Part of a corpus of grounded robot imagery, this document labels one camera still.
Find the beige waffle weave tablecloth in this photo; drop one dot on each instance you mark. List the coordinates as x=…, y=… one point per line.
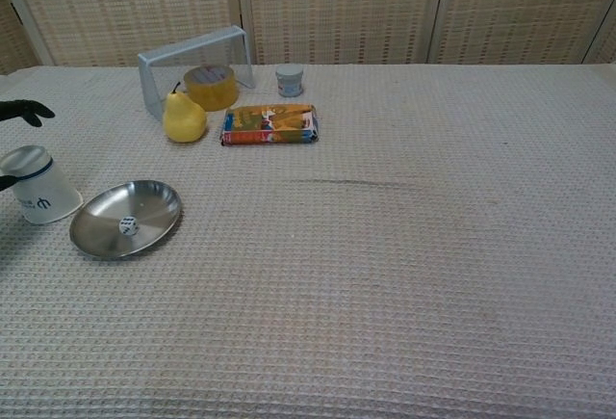
x=366, y=255

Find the small white die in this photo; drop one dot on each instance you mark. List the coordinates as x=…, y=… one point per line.
x=128, y=226

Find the woven bamboo folding screen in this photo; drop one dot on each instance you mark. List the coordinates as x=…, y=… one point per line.
x=337, y=9

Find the yellow packing tape roll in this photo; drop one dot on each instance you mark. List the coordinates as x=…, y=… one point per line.
x=212, y=87

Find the yellow pear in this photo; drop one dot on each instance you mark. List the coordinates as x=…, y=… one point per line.
x=183, y=119

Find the small white lidded jar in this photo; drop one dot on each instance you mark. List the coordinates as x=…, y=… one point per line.
x=290, y=80

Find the white paper cup blue print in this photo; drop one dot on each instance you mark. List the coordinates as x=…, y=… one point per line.
x=43, y=190

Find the grey metal mesh shelf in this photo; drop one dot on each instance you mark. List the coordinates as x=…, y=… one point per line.
x=159, y=60

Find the round metal plate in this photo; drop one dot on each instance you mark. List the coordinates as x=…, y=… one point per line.
x=106, y=226

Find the colourful printed snack packet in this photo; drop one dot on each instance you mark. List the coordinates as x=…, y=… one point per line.
x=269, y=124

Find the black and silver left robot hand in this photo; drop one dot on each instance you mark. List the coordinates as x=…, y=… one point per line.
x=24, y=110

